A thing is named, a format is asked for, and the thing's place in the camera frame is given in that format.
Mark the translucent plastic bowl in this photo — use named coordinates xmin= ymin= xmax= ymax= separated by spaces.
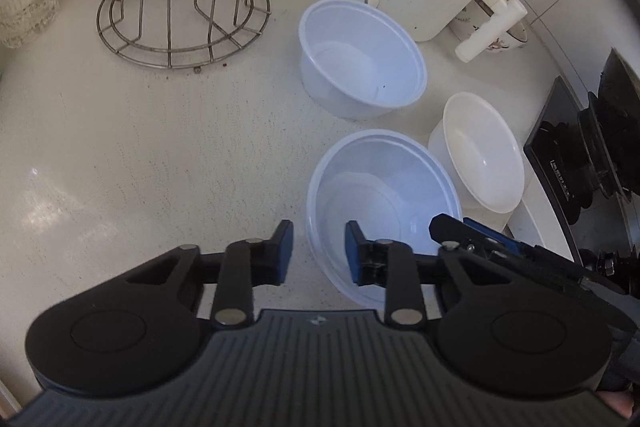
xmin=299 ymin=0 xmax=427 ymax=120
xmin=306 ymin=130 xmax=463 ymax=310

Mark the small white bowl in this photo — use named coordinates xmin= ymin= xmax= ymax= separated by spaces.
xmin=427 ymin=92 xmax=526 ymax=214

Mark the person's right hand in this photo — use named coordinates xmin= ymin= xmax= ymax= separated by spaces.
xmin=602 ymin=389 xmax=640 ymax=420

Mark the metal wire cup rack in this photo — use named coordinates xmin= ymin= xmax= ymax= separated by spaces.
xmin=96 ymin=0 xmax=272 ymax=70

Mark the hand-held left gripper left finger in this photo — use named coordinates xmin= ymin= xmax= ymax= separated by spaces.
xmin=122 ymin=219 xmax=296 ymax=328

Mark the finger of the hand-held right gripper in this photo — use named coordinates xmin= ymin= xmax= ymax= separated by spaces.
xmin=462 ymin=218 xmax=533 ymax=255
xmin=430 ymin=214 xmax=533 ymax=265

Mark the black gas stove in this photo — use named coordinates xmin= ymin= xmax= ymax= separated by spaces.
xmin=524 ymin=47 xmax=640 ymax=298

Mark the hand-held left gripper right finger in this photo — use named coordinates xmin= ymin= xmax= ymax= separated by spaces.
xmin=345 ymin=221 xmax=581 ymax=328

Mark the floral ceramic cup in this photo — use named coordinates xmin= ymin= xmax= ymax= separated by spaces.
xmin=447 ymin=4 xmax=528 ymax=52

